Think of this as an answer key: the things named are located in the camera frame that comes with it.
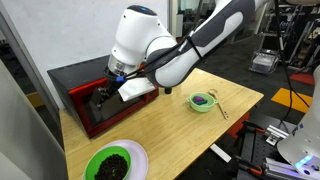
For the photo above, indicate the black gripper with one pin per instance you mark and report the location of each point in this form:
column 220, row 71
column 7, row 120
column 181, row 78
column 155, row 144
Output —
column 101, row 94

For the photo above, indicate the red black microwave oven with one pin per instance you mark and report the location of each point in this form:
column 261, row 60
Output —
column 75, row 84

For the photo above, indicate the white round plate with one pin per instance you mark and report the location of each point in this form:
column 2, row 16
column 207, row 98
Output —
column 139, row 158

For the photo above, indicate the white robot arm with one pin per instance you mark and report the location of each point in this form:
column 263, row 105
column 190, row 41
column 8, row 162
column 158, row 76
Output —
column 146, row 56

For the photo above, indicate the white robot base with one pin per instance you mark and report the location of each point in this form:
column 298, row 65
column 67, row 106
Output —
column 301, row 149

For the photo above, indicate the black cup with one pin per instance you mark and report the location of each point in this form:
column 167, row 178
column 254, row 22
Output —
column 168, row 90

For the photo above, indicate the bright green bowl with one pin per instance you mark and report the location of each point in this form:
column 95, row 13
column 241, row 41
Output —
column 110, row 163

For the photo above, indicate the purple toy vegetable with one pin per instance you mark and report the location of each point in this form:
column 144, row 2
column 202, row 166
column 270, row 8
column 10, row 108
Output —
column 199, row 100

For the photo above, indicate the mint green bowl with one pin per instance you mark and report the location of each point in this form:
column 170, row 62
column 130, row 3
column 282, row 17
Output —
column 205, row 107

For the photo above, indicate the wooden spoon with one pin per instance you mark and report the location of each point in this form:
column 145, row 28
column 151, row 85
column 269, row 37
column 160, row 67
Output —
column 214, row 93

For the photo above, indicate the white block on floor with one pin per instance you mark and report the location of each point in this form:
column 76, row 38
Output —
column 222, row 154

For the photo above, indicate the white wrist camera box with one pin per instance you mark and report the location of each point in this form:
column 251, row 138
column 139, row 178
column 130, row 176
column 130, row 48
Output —
column 135, row 87

